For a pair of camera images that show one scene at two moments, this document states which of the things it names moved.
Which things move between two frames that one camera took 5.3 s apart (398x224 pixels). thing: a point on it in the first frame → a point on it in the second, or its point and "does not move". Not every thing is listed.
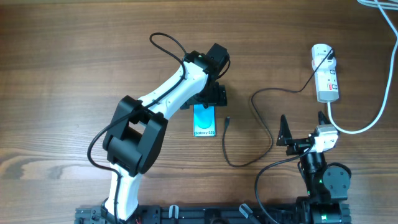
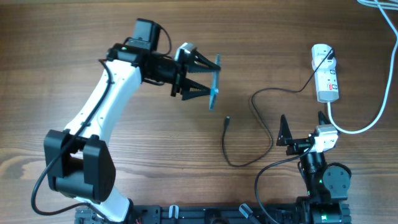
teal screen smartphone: (204, 121) → (214, 83)
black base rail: (270, 213) does not move
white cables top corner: (382, 4) does not move
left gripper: (217, 96) → (181, 68)
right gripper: (285, 139) does not move
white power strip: (325, 73) does not move
